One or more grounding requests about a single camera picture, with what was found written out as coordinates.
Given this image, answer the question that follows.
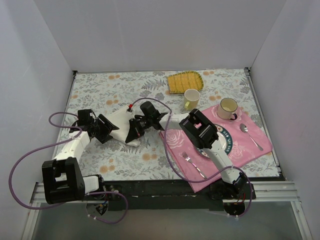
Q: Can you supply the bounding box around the floral tablecloth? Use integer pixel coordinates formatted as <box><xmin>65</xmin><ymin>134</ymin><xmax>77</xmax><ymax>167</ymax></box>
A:
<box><xmin>64</xmin><ymin>69</ymin><xmax>264</xmax><ymax>181</ymax></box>

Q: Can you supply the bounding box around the yellow-green mug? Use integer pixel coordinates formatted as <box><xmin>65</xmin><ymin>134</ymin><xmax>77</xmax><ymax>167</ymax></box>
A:
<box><xmin>184</xmin><ymin>89</ymin><xmax>200</xmax><ymax>111</ymax></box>

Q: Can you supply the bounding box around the white plate blue rim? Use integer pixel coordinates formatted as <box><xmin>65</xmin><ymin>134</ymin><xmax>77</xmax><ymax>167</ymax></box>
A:
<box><xmin>197</xmin><ymin>123</ymin><xmax>234</xmax><ymax>158</ymax></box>

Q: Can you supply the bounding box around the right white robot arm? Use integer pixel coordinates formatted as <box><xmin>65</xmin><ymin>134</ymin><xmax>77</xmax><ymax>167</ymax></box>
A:
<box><xmin>125</xmin><ymin>97</ymin><xmax>253</xmax><ymax>200</ymax></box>

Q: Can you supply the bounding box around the cream enamel mug dark rim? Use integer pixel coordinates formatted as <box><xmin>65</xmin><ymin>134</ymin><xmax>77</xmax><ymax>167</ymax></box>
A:
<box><xmin>217</xmin><ymin>98</ymin><xmax>238</xmax><ymax>121</ymax></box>

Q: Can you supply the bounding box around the silver fork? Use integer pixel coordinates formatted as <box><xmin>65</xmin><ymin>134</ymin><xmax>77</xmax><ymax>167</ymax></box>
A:
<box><xmin>182</xmin><ymin>152</ymin><xmax>207</xmax><ymax>179</ymax></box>

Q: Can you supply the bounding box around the pink rose placemat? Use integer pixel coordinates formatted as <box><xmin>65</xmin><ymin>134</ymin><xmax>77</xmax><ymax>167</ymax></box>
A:
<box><xmin>160</xmin><ymin>105</ymin><xmax>273</xmax><ymax>181</ymax></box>

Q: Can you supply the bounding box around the white cloth napkin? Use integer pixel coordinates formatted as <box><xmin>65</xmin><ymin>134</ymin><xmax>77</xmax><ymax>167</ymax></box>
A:
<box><xmin>106</xmin><ymin>106</ymin><xmax>141</xmax><ymax>147</ymax></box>

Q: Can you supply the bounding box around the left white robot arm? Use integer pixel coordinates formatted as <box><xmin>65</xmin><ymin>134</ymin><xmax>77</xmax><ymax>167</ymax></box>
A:
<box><xmin>41</xmin><ymin>109</ymin><xmax>120</xmax><ymax>205</ymax></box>

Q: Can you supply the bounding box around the purple cable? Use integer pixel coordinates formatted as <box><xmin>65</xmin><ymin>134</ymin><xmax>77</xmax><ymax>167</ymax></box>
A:
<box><xmin>8</xmin><ymin>112</ymin><xmax>130</xmax><ymax>224</ymax></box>
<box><xmin>129</xmin><ymin>97</ymin><xmax>253</xmax><ymax>219</ymax></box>

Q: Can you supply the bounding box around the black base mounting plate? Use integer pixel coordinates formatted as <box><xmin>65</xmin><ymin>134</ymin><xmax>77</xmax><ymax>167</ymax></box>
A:
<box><xmin>84</xmin><ymin>180</ymin><xmax>250</xmax><ymax>211</ymax></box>

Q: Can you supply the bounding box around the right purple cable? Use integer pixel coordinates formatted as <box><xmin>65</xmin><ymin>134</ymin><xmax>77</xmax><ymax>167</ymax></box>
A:
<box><xmin>129</xmin><ymin>97</ymin><xmax>253</xmax><ymax>219</ymax></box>

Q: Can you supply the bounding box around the yellow woven bamboo tray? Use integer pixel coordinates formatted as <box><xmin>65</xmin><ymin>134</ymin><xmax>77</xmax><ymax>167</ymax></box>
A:
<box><xmin>167</xmin><ymin>70</ymin><xmax>204</xmax><ymax>94</ymax></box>

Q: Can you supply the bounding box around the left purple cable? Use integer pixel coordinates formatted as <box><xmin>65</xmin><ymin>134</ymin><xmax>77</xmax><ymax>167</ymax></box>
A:
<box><xmin>8</xmin><ymin>112</ymin><xmax>130</xmax><ymax>224</ymax></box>

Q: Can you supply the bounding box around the silver spoon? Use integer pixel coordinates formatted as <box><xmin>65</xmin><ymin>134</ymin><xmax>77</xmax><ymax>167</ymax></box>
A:
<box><xmin>239</xmin><ymin>123</ymin><xmax>264</xmax><ymax>151</ymax></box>

